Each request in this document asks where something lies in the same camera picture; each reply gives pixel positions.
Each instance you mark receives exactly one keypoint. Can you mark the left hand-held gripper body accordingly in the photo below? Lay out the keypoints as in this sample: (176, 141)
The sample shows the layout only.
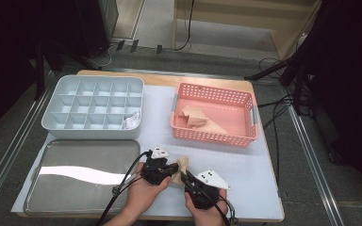
(155, 171)

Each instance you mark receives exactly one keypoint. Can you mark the person's right hand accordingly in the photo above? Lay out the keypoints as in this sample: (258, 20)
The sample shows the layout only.
(209, 218)

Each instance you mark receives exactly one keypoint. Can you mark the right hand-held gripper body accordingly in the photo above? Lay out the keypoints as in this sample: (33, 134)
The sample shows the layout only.
(207, 194)

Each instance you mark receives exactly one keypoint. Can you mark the white compartment storage box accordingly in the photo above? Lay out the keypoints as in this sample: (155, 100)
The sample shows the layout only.
(94, 134)

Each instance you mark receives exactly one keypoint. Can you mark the wooden shelf unit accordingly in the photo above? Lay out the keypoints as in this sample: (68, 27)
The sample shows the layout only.
(248, 15)

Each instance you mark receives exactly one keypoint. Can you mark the small black floor bracket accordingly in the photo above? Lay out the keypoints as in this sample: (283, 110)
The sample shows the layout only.
(134, 45)
(159, 49)
(120, 45)

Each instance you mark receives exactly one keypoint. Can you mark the white table mat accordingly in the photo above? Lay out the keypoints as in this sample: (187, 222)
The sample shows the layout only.
(160, 103)

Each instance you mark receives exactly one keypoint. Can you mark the aluminium frame rail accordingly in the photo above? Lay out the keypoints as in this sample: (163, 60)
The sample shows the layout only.
(310, 157)
(30, 121)

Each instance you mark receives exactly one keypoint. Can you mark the tan sock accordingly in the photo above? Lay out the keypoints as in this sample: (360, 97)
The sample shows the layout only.
(183, 163)

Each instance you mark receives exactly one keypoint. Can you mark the black curtain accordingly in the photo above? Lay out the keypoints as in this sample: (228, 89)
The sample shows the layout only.
(6, 62)
(352, 94)

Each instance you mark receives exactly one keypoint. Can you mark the black metal stand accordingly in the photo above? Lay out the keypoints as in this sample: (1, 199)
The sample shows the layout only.
(299, 91)

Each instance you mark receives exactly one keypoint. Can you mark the white sock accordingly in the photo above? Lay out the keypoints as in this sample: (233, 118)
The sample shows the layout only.
(131, 121)

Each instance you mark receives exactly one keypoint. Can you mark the pink plastic basket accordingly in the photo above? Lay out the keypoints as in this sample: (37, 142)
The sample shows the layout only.
(207, 139)

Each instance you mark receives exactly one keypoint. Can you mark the dark cabinet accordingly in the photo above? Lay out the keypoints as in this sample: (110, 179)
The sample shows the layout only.
(106, 19)

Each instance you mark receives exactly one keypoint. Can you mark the grey translucent box lid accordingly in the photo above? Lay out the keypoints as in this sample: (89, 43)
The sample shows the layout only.
(75, 153)

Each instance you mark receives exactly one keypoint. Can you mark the person's left hand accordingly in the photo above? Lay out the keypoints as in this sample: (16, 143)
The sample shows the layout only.
(144, 197)

